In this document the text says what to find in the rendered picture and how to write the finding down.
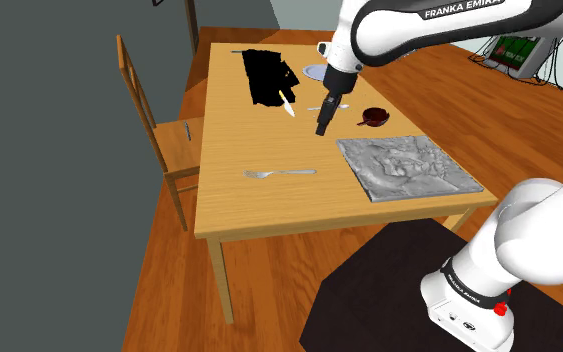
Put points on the grey relief slab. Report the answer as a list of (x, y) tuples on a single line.
[(403, 166)]

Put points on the black irregular flat object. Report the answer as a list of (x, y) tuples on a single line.
[(266, 78)]

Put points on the dark red cup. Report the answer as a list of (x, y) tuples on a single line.
[(375, 117)]

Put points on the pale blue plate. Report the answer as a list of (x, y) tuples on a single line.
[(313, 72)]

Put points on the screen with green red picture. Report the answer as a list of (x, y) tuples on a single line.
[(515, 53)]

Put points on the wooden chair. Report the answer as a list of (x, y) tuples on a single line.
[(176, 146)]

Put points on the silver spoon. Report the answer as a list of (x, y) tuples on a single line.
[(314, 108)]

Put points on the silver fork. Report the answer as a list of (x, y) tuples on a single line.
[(281, 172)]

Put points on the light wooden table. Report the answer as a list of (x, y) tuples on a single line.
[(261, 146)]

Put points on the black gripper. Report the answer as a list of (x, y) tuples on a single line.
[(330, 105)]

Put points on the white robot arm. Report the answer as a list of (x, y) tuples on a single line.
[(529, 229)]

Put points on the brown wooden post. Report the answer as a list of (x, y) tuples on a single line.
[(192, 27)]

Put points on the dark grey pen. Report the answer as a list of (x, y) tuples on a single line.
[(188, 131)]

